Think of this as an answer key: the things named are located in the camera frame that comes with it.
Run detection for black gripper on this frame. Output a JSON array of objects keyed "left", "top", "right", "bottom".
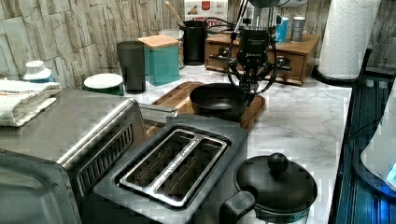
[{"left": 230, "top": 28, "right": 275, "bottom": 105}]

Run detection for black bowl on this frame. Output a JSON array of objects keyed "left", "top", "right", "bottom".
[{"left": 190, "top": 83, "right": 249, "bottom": 120}]

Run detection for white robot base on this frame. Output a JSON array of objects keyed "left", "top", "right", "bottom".
[{"left": 355, "top": 85, "right": 396, "bottom": 199}]

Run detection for wooden drawer organizer box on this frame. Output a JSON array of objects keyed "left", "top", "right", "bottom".
[{"left": 205, "top": 34, "right": 319, "bottom": 86}]

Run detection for blue spice can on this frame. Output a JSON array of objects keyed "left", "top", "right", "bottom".
[{"left": 276, "top": 16, "right": 289, "bottom": 43}]

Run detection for wooden cutting board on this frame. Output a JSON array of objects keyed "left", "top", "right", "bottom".
[{"left": 153, "top": 81, "right": 266, "bottom": 132}]

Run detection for black utensil holder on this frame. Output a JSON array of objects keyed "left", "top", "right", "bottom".
[{"left": 180, "top": 21, "right": 207, "bottom": 65}]

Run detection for grey spice can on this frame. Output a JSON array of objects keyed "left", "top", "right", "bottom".
[{"left": 290, "top": 17, "right": 305, "bottom": 42}]

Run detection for glass jar with clear lid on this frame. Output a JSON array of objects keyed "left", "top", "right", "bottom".
[{"left": 158, "top": 28, "right": 186, "bottom": 70}]

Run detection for teal canister with wooden lid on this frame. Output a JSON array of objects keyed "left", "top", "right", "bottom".
[{"left": 139, "top": 35, "right": 179, "bottom": 86}]

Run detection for oat bites cereal box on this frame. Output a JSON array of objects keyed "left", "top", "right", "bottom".
[{"left": 184, "top": 0, "right": 228, "bottom": 21}]

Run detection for paper towel roll on holder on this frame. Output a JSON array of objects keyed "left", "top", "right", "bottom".
[{"left": 312, "top": 0, "right": 381, "bottom": 87}]

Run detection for black two-slot toaster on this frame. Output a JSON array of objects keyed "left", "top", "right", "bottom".
[{"left": 87, "top": 114, "right": 248, "bottom": 224}]

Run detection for wooden spoon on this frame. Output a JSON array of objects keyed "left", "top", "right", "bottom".
[{"left": 165, "top": 1, "right": 186, "bottom": 27}]

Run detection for dark grey tumbler cup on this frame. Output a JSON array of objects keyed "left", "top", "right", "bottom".
[{"left": 117, "top": 41, "right": 146, "bottom": 93}]

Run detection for white green-rimmed plate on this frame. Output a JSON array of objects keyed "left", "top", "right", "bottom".
[{"left": 84, "top": 74, "right": 124, "bottom": 96}]

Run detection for blue soap dispenser bottle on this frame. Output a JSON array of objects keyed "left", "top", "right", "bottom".
[{"left": 23, "top": 61, "right": 54, "bottom": 83}]

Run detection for stainless steel toaster oven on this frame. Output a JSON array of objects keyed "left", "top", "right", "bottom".
[{"left": 0, "top": 89, "right": 177, "bottom": 224}]

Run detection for folded white striped towel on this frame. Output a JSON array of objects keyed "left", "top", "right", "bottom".
[{"left": 0, "top": 80, "right": 62, "bottom": 127}]

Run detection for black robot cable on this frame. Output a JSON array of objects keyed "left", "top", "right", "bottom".
[{"left": 203, "top": 16, "right": 279, "bottom": 96}]

